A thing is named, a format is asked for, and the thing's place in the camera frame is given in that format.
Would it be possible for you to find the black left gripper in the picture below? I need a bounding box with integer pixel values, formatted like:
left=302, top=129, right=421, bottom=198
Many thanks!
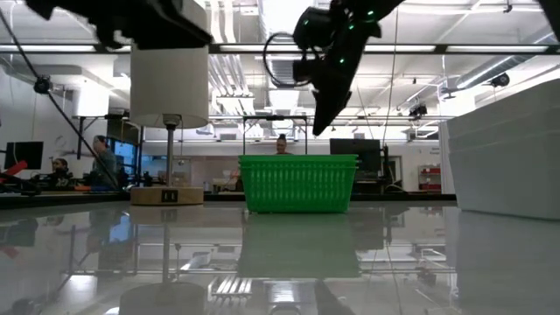
left=94, top=0, right=214, bottom=51

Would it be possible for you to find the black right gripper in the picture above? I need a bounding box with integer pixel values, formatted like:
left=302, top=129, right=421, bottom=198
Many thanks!
left=305, top=25, right=382, bottom=137

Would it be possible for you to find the green slatted plastic basket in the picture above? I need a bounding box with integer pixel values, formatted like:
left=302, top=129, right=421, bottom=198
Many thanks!
left=238, top=159, right=359, bottom=168
left=239, top=164, right=358, bottom=214
left=237, top=153, right=360, bottom=162

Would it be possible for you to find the shelf with red bins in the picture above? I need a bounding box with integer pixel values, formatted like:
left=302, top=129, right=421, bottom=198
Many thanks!
left=417, top=164, right=443, bottom=193

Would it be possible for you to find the black computer monitor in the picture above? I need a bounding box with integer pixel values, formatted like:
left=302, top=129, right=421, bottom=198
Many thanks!
left=328, top=137, right=382, bottom=175
left=3, top=140, right=46, bottom=172

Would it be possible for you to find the white shade table lamp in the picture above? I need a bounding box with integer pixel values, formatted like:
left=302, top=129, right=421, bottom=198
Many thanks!
left=129, top=0, right=210, bottom=207

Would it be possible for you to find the person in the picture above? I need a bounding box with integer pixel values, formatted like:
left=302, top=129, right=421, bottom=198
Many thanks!
left=88, top=134, right=120, bottom=190
left=274, top=133, right=293, bottom=156
left=46, top=157, right=75, bottom=191

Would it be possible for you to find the black overhead beam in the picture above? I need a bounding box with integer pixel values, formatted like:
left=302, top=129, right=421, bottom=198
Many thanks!
left=0, top=42, right=560, bottom=56

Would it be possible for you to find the red padded bar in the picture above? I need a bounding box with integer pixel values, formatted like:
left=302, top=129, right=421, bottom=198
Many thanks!
left=0, top=159, right=29, bottom=184

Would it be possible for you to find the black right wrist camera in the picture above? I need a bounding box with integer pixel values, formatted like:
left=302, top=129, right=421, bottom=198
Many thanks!
left=291, top=56, right=327, bottom=85

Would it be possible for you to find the black metal frame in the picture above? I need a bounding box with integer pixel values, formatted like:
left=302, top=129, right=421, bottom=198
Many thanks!
left=241, top=114, right=309, bottom=156

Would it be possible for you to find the black looped gripper cable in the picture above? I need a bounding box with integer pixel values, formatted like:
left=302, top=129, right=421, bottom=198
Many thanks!
left=262, top=31, right=317, bottom=89

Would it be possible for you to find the black ceiling cable reel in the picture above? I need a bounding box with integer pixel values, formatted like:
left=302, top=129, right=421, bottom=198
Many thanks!
left=408, top=103, right=429, bottom=120
left=489, top=72, right=511, bottom=89
left=33, top=74, right=53, bottom=95

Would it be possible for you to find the silver ceiling air duct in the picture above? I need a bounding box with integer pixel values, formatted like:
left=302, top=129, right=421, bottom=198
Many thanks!
left=256, top=0, right=316, bottom=88

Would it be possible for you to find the black diagonal cable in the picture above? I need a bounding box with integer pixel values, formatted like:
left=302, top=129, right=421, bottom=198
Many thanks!
left=0, top=7, right=122, bottom=190

